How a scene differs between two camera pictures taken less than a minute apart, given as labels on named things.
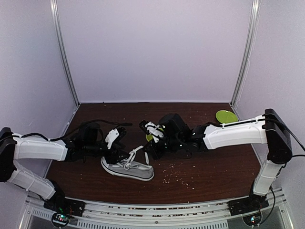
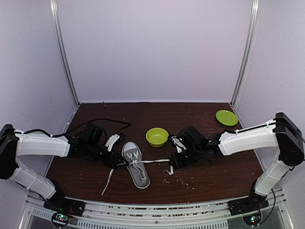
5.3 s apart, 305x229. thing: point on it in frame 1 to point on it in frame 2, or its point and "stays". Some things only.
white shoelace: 127,164 to 135,163
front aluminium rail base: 198,214 stays
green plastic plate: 224,116 stays
